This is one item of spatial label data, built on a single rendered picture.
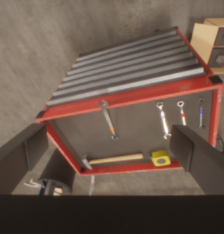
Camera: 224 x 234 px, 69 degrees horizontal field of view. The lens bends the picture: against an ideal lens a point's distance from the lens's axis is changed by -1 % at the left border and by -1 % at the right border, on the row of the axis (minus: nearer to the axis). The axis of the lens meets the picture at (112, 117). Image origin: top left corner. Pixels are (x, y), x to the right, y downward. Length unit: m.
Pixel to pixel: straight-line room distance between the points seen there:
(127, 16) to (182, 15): 0.40
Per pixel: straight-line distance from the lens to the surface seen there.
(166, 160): 0.88
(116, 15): 1.46
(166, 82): 0.66
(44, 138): 0.17
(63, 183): 2.01
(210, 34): 1.35
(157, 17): 1.47
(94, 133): 0.80
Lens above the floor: 1.44
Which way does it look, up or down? 49 degrees down
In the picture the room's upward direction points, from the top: 171 degrees counter-clockwise
